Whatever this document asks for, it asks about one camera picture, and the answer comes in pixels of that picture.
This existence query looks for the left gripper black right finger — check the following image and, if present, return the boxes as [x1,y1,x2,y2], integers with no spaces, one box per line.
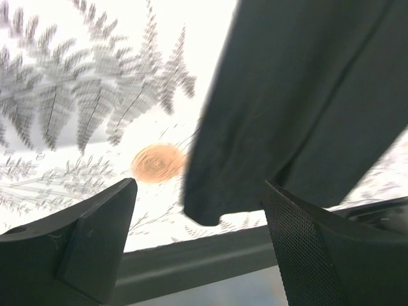
[264,184,407,305]

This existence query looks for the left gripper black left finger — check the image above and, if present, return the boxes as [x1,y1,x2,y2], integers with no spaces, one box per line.
[1,178,137,306]

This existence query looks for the black t shirt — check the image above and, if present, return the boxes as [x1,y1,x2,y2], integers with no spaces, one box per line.
[182,1,407,226]

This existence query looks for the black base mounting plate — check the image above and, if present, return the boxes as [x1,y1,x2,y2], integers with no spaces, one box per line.
[113,196,408,306]

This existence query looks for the floral tablecloth mat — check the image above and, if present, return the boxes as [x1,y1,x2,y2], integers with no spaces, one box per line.
[1,1,407,252]

